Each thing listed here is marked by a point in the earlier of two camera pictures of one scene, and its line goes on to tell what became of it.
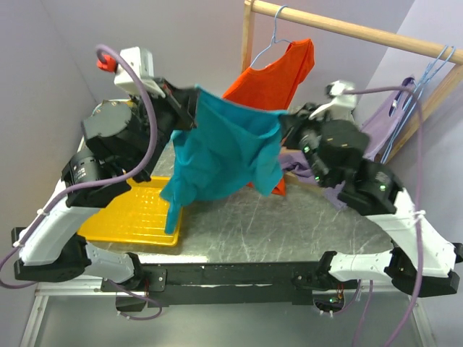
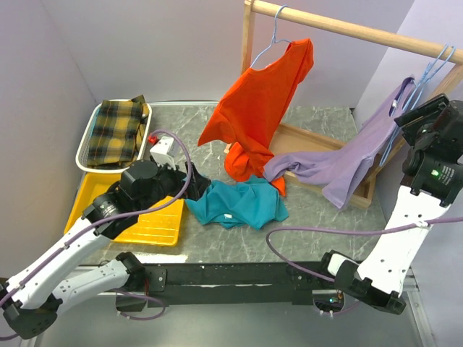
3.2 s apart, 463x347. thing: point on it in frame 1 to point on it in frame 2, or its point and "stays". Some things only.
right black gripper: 293,123 to 430,109
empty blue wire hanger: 423,82 stays
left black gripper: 181,102 to 196,184
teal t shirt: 231,147 to 251,203
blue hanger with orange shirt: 275,12 stays
